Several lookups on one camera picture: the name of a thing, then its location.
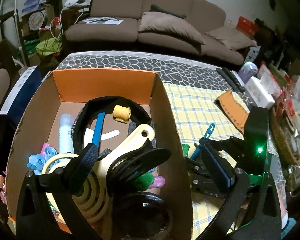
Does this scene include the orange cloth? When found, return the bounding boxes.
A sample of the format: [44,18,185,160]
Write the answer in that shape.
[214,90,249,135]

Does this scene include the blue plastic hair clip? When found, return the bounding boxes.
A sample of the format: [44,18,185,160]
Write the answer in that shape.
[190,123,215,160]

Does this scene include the cream spiral paddle brush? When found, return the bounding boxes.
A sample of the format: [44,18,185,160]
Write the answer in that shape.
[41,123,156,223]

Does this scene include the pink hair roller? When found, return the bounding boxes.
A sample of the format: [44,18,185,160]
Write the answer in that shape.
[148,176,166,189]

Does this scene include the small green hair roller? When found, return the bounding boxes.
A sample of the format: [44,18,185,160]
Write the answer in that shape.
[133,172,155,191]

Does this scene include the orange hair roller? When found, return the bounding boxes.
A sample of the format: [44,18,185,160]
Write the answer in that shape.
[113,105,131,124]

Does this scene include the wicker basket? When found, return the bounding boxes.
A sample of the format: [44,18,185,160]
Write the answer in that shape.
[269,108,300,165]

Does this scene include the light blue roller in box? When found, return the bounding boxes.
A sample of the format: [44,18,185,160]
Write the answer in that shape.
[27,146,58,175]

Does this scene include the white tissue box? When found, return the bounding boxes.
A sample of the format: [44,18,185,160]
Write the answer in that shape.
[245,76,275,109]

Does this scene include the yellow plaid tablecloth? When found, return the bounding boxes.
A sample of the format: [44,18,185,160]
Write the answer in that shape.
[162,82,273,240]

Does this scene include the black remote control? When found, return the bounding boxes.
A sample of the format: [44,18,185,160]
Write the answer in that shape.
[223,68,245,93]
[216,68,240,93]

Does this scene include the pink roller in box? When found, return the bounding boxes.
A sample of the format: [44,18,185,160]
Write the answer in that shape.
[40,142,50,157]

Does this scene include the purple container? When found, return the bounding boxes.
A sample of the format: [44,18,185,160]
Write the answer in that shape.
[238,61,258,84]

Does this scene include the white spray bottle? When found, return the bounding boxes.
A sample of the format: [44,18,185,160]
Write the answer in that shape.
[59,113,74,154]

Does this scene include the orange cardboard box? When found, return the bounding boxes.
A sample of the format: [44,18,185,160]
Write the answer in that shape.
[5,68,194,240]

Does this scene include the grey pebble pattern cloth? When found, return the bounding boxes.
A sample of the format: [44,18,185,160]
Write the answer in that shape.
[54,50,288,205]

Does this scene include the brown cushion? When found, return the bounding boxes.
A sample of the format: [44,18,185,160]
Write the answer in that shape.
[205,26,256,51]
[139,11,205,45]

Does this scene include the navy blue box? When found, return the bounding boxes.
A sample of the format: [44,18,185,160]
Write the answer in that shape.
[0,66,43,126]

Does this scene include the black headband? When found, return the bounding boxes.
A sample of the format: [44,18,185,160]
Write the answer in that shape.
[71,95,153,156]

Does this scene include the red box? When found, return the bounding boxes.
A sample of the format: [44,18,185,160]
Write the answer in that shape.
[236,16,259,37]

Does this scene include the green bag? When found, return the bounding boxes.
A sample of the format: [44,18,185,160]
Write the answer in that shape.
[35,38,62,59]

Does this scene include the black small pillow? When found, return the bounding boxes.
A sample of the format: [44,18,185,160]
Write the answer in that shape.
[150,4,187,19]

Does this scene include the brown sofa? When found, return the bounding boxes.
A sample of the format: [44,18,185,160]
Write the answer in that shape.
[65,0,254,66]

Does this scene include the papers on sofa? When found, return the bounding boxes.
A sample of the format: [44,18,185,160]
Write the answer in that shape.
[83,17,123,25]

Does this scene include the round tin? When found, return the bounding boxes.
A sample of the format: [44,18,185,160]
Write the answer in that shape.
[28,10,48,31]

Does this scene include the white lamp device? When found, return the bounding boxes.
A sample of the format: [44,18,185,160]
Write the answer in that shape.
[64,0,87,8]

